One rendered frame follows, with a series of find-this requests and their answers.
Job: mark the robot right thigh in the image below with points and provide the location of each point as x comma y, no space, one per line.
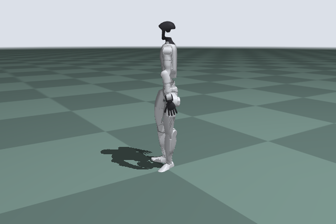
158,110

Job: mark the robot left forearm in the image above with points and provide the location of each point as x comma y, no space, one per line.
166,83

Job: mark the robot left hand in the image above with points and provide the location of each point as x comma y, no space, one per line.
170,106

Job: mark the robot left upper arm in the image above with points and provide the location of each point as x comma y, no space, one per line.
167,54

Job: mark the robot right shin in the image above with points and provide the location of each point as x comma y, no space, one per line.
161,136

